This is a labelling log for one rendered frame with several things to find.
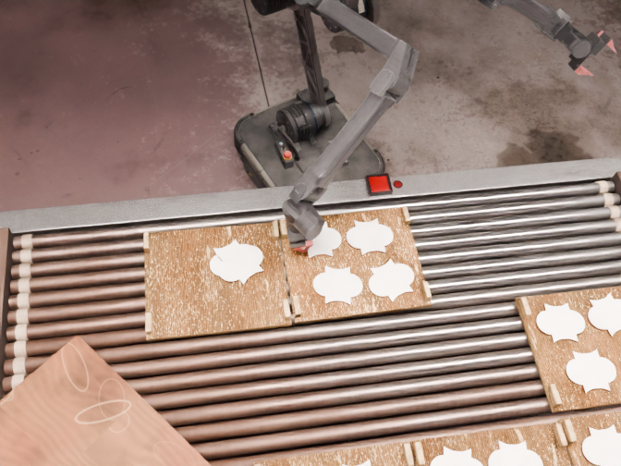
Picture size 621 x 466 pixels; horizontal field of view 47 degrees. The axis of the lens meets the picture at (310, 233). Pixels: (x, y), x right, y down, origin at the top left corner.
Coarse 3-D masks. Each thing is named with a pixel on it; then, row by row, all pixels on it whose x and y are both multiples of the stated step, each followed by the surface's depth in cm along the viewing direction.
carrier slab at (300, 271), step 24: (336, 216) 223; (360, 216) 223; (384, 216) 224; (288, 240) 217; (408, 240) 220; (288, 264) 213; (312, 264) 213; (336, 264) 214; (360, 264) 214; (408, 264) 215; (312, 288) 209; (312, 312) 205; (336, 312) 206; (360, 312) 206; (384, 312) 208
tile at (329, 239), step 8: (328, 232) 218; (336, 232) 219; (320, 240) 216; (328, 240) 217; (336, 240) 217; (304, 248) 214; (312, 248) 215; (320, 248) 215; (328, 248) 215; (336, 248) 216; (312, 256) 214
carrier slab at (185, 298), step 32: (256, 224) 220; (160, 256) 212; (192, 256) 212; (160, 288) 206; (192, 288) 207; (224, 288) 207; (256, 288) 208; (160, 320) 201; (192, 320) 201; (224, 320) 202; (256, 320) 203
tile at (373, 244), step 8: (360, 224) 221; (368, 224) 221; (376, 224) 221; (352, 232) 219; (360, 232) 219; (368, 232) 220; (376, 232) 220; (384, 232) 220; (392, 232) 220; (352, 240) 218; (360, 240) 218; (368, 240) 218; (376, 240) 218; (384, 240) 218; (360, 248) 216; (368, 248) 217; (376, 248) 217
